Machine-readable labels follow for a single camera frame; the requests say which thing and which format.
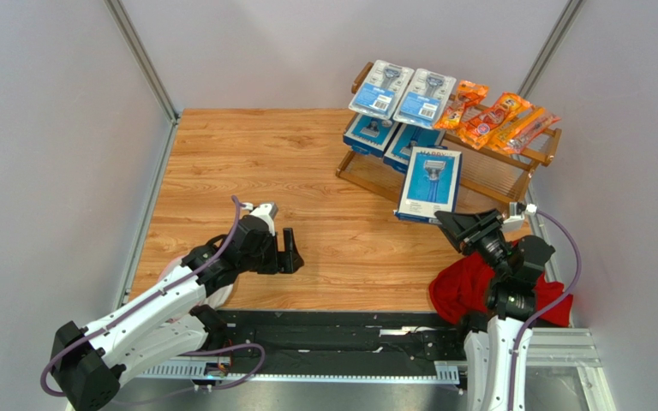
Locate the blue Harry's razor box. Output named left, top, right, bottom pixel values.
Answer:
left=382, top=124, right=446, bottom=174
left=342, top=113, right=400, bottom=158
left=394, top=146, right=463, bottom=225

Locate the orange Bic razor bag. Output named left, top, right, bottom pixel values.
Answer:
left=457, top=92, right=533, bottom=150
left=434, top=80, right=489, bottom=130
left=487, top=106, right=560, bottom=155

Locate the clear blister razor pack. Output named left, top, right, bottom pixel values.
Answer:
left=392, top=68, right=458, bottom=129
left=348, top=60, right=415, bottom=120

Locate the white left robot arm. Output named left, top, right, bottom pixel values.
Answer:
left=41, top=210, right=304, bottom=410

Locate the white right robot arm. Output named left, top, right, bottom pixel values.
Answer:
left=435, top=209, right=555, bottom=410

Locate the wooden two-tier shelf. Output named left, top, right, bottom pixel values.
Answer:
left=336, top=62, right=561, bottom=214

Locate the red cloth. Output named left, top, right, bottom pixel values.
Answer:
left=428, top=253, right=574, bottom=327

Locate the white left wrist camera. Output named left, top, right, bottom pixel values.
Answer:
left=249, top=202, right=278, bottom=236

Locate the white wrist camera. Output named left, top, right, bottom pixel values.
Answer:
left=501, top=202, right=538, bottom=233
left=249, top=202, right=278, bottom=236

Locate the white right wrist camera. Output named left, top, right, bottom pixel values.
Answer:
left=501, top=202, right=538, bottom=233

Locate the aluminium slotted rail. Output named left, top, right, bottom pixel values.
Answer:
left=138, top=352, right=462, bottom=385

